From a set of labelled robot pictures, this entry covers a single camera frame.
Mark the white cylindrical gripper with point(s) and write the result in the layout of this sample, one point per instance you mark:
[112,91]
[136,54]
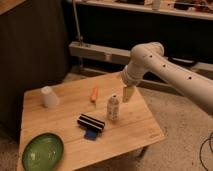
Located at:
[131,76]

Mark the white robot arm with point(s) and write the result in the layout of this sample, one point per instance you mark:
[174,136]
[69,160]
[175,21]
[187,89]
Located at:
[197,88]

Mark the long grey case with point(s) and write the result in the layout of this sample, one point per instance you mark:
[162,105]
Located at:
[141,59]

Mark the wooden table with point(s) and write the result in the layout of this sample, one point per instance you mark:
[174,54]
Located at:
[75,124]

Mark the black white striped box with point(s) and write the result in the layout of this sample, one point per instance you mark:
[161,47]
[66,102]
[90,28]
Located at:
[91,123]

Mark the small blue object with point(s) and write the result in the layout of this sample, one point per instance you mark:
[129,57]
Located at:
[90,135]

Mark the metal stand pole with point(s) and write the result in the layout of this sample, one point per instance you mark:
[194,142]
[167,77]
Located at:
[79,37]

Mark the white upside-down paper cup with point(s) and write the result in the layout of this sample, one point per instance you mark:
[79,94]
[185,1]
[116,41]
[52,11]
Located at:
[50,99]

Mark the white shelf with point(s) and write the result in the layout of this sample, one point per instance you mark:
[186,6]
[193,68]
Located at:
[142,8]

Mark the black case handle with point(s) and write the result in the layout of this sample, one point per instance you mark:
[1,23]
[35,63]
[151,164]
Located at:
[182,63]

